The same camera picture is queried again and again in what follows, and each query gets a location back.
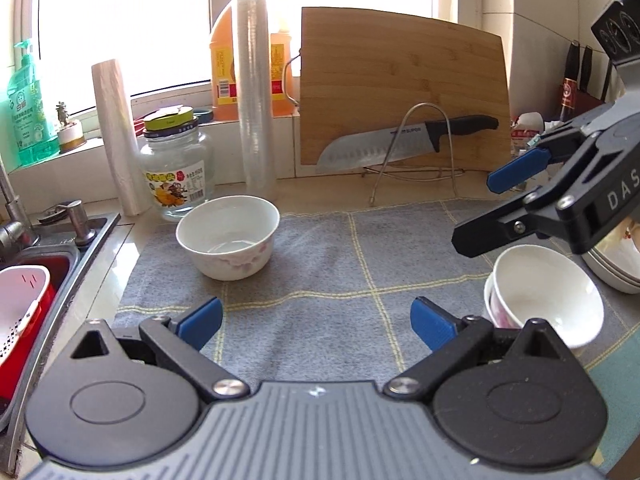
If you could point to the grey checked dish mat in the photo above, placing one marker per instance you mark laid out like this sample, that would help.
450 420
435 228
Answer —
320 250

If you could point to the glass jar with yellow lid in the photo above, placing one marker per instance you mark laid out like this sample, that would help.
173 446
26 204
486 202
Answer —
175 175

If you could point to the dark sauce bottle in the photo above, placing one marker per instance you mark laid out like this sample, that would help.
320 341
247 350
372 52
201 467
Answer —
569 100

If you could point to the white bowl with pink flowers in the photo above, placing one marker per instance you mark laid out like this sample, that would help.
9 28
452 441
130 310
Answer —
545 295
225 260
495 306

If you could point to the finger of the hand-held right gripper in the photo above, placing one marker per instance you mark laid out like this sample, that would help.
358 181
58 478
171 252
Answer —
515 170
500 227

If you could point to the clear cling film roll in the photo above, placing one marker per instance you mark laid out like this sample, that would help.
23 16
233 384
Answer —
255 110

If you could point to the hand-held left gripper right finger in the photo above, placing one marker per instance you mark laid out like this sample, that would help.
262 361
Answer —
432 322

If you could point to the steel sink knob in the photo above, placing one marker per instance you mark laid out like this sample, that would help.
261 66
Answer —
77 220

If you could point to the red and white colander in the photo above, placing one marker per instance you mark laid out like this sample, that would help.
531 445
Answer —
20 377

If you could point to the small potted figurine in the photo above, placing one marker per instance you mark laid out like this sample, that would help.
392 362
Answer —
70 132

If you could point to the steel faucet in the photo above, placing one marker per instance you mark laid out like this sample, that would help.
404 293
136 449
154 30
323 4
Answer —
10 230

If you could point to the white plate with worn centre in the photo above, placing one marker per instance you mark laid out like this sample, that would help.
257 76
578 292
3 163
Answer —
622 286

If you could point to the steel sink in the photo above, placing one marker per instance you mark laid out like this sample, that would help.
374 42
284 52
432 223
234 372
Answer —
75 280

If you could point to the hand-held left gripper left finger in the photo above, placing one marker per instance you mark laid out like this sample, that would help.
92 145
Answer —
200 322

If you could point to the green dish soap bottle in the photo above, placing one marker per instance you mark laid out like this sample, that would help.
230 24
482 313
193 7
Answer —
30 110

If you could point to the bamboo cutting board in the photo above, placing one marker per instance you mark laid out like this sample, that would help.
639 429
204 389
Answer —
400 70

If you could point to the clipped white bag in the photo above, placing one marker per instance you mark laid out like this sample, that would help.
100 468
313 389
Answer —
522 135

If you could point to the orange oil jug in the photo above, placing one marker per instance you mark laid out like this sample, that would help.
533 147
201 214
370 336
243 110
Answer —
222 60

